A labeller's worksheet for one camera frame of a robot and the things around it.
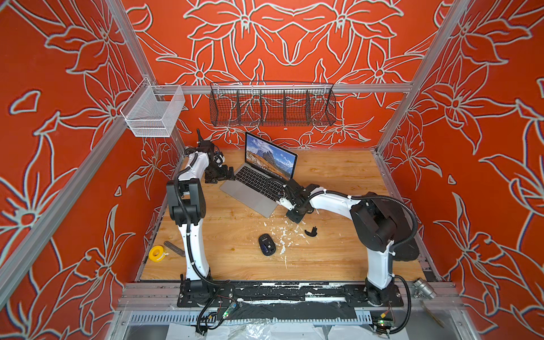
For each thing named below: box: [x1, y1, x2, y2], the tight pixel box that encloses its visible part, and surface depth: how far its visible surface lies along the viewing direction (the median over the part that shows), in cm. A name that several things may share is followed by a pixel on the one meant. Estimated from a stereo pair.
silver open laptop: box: [219, 131, 299, 219], surface depth 105 cm
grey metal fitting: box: [412, 277, 438, 300], surface depth 74 cm
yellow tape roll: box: [148, 245, 170, 263], surface depth 83 cm
